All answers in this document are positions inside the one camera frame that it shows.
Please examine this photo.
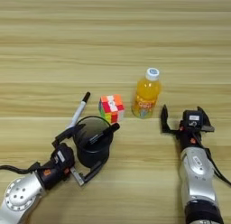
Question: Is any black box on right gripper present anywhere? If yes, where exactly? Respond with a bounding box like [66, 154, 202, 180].
[181, 109, 206, 130]

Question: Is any colourful puzzle cube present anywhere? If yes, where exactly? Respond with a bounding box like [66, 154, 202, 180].
[97, 93, 126, 125]

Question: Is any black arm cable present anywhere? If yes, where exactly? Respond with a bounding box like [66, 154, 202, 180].
[200, 141, 231, 187]
[0, 160, 42, 176]

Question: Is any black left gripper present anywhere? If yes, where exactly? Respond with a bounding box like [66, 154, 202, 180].
[35, 123, 112, 191]

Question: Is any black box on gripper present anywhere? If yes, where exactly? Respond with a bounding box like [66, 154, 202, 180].
[50, 142, 76, 172]
[181, 109, 206, 130]

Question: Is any white marker with black cap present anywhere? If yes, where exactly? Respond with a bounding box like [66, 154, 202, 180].
[67, 90, 92, 130]

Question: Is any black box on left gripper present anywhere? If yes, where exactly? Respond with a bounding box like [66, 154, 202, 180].
[50, 142, 76, 172]

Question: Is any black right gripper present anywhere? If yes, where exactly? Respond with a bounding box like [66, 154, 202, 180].
[160, 104, 217, 153]

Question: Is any orange juice bottle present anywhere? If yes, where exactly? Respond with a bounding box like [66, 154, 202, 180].
[131, 67, 163, 119]

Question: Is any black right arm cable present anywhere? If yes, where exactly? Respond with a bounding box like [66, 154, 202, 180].
[200, 141, 231, 187]

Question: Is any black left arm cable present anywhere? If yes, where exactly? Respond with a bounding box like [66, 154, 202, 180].
[0, 160, 42, 176]

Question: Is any black marker pen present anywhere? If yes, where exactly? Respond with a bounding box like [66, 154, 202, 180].
[88, 122, 121, 146]

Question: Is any black mesh pen cup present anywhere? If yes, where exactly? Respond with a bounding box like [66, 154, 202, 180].
[71, 115, 116, 170]

